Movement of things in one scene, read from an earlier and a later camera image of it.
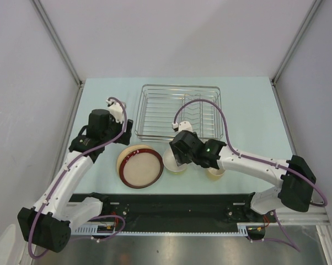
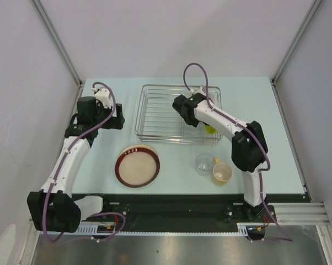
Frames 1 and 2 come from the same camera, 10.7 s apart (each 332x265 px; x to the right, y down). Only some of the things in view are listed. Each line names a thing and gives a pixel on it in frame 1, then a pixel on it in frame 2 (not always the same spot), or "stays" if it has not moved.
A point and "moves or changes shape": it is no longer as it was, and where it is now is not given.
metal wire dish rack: x=161 y=105 stays
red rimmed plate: x=141 y=168 moves or changes shape
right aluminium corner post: x=296 y=41 stays
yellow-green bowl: x=177 y=173 to x=210 y=130
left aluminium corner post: x=59 y=43 stays
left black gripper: x=124 y=138 to x=115 y=122
